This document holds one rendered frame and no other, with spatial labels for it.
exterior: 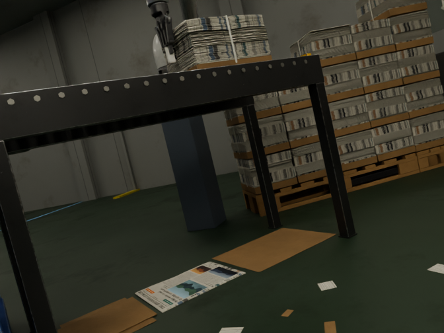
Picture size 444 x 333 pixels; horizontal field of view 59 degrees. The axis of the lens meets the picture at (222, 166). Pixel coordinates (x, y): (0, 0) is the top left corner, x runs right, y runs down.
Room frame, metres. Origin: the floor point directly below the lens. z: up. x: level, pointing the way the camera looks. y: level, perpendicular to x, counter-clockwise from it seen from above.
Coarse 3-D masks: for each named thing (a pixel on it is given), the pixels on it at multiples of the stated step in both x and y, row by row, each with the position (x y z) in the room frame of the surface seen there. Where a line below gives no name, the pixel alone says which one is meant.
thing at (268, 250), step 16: (256, 240) 1.94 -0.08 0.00; (272, 240) 1.88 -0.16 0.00; (288, 240) 1.82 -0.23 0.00; (304, 240) 1.76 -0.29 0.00; (320, 240) 1.71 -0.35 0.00; (224, 256) 1.81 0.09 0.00; (240, 256) 1.75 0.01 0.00; (256, 256) 1.70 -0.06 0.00; (272, 256) 1.65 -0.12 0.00; (288, 256) 1.61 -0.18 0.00
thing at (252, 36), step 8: (240, 16) 1.68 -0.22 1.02; (248, 16) 1.70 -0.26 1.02; (256, 16) 1.72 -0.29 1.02; (240, 24) 1.68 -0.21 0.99; (248, 24) 1.70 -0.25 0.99; (256, 24) 1.71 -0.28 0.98; (240, 32) 1.67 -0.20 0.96; (248, 32) 1.69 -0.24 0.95; (256, 32) 1.71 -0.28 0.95; (264, 32) 1.73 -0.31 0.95; (240, 40) 1.67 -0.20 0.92; (248, 40) 1.69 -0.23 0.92; (256, 40) 1.71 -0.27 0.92; (264, 40) 1.73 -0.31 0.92; (240, 48) 1.67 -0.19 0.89; (248, 48) 1.69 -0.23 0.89; (256, 48) 1.71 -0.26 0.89; (264, 48) 1.73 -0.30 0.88; (240, 56) 1.67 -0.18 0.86; (248, 56) 1.68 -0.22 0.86; (256, 56) 1.70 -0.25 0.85
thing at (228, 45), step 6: (222, 18) 1.64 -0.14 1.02; (228, 18) 1.65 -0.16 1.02; (222, 24) 1.63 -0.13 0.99; (234, 24) 1.66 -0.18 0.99; (228, 30) 1.65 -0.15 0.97; (234, 30) 1.66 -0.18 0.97; (228, 36) 1.64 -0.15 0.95; (234, 36) 1.66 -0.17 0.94; (228, 42) 1.64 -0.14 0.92; (234, 42) 1.65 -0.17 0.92; (228, 48) 1.64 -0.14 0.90; (228, 54) 1.64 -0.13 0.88
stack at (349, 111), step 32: (352, 64) 2.58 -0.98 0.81; (384, 64) 2.63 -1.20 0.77; (256, 96) 2.46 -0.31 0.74; (288, 96) 2.50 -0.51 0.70; (352, 96) 2.58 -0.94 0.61; (384, 96) 2.61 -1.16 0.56; (288, 128) 2.49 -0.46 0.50; (384, 128) 2.60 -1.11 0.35; (288, 160) 2.49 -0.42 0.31; (320, 160) 2.52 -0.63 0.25; (352, 160) 2.56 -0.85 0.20; (384, 160) 2.62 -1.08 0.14; (416, 160) 2.63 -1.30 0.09; (288, 192) 2.47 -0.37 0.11; (320, 192) 2.65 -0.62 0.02
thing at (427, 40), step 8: (400, 8) 2.65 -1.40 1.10; (408, 8) 2.66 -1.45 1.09; (416, 8) 2.67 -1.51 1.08; (424, 8) 2.68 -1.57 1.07; (384, 16) 2.70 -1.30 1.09; (416, 40) 2.66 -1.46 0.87; (424, 40) 2.67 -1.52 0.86; (432, 40) 2.68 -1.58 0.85; (400, 48) 2.64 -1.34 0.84; (432, 72) 2.67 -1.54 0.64; (408, 80) 2.64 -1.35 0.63; (416, 80) 2.65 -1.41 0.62; (440, 104) 2.68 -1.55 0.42; (408, 112) 2.64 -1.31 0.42; (416, 112) 2.65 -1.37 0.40; (424, 112) 2.66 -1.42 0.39; (424, 144) 2.65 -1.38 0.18; (432, 144) 2.66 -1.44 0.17; (440, 144) 2.67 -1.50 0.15
